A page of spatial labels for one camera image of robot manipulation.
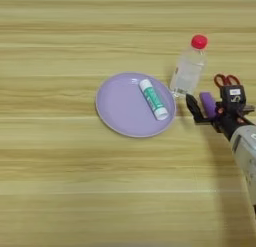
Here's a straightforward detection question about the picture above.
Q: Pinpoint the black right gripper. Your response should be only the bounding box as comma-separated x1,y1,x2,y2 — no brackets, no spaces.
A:
185,93,256,140

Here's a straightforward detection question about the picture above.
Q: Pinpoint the purple rectangular block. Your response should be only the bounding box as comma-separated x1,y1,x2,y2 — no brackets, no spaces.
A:
199,91,219,120

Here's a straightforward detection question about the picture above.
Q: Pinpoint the clear bottle red cap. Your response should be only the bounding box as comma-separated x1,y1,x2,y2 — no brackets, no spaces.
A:
169,34,209,99

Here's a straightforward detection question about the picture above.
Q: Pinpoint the green white glue stick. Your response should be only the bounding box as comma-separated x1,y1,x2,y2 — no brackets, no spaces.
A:
138,78,169,121

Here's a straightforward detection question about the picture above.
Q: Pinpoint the small black box white label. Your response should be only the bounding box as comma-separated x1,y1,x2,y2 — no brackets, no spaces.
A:
219,84,247,109

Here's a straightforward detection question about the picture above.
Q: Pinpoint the round purple plate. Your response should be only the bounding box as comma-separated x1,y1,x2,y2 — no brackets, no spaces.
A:
95,71,177,139

